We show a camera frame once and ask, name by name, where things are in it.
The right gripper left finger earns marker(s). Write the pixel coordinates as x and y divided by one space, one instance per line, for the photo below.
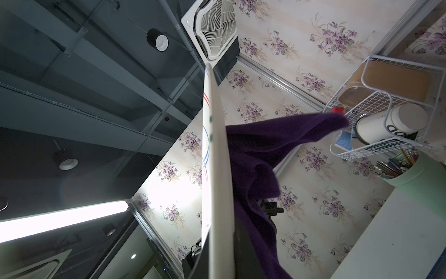
196 263

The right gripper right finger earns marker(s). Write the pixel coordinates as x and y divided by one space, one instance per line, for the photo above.
247 265

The round plaid plate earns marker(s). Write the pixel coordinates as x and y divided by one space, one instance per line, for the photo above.
218 219

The purple cloth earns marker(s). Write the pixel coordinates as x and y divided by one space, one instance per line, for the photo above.
255 150

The long ceiling light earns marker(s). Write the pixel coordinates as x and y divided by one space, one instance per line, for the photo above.
28 226

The green pen cup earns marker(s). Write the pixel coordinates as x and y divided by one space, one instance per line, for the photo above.
419 176

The white cylindrical can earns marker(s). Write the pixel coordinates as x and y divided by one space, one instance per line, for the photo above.
401 121

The round ceiling spotlight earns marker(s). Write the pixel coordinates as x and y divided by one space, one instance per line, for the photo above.
157 40

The ceiling air conditioner vent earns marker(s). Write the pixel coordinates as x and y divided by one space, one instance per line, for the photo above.
211 27

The brown paper box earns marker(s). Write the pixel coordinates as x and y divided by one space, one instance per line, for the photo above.
397 80

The white wire basket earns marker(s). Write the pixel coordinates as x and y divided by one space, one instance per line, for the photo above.
390 104

